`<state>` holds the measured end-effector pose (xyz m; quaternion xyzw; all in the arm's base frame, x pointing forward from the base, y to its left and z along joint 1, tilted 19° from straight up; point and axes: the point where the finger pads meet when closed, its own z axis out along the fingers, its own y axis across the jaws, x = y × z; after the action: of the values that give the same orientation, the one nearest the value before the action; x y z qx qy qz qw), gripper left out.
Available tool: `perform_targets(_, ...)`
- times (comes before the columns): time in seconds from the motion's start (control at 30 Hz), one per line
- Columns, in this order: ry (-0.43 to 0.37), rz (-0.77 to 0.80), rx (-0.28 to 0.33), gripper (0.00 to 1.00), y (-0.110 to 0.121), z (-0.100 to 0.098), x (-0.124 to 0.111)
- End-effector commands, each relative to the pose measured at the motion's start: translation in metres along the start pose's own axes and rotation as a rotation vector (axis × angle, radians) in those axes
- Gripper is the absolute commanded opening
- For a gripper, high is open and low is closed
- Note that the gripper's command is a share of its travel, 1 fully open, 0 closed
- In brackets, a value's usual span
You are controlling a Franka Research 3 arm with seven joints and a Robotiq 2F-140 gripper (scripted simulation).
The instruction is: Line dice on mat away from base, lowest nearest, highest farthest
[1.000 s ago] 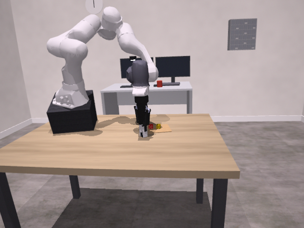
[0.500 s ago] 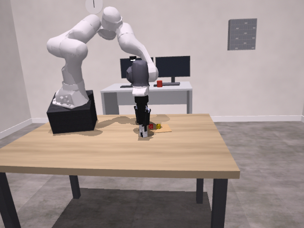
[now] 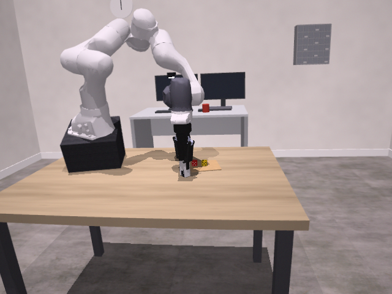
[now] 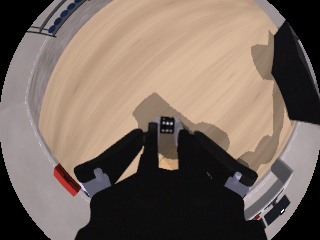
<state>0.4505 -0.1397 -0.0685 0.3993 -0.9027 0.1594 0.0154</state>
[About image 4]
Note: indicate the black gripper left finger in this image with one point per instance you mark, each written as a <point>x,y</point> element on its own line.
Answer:
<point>105,170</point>

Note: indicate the tan textured mat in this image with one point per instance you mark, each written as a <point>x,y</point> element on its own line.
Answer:
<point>170,160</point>

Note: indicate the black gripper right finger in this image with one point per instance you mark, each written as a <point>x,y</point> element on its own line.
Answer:
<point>220,165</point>

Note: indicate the black die with white pips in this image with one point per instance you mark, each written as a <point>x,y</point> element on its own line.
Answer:
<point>167,125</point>

